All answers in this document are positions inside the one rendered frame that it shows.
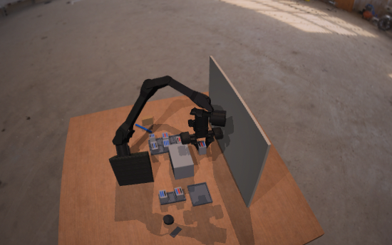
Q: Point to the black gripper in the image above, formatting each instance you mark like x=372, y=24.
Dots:
x=201, y=132

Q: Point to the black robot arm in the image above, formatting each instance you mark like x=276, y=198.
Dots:
x=148, y=89

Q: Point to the black round puck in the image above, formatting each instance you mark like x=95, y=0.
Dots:
x=168, y=219

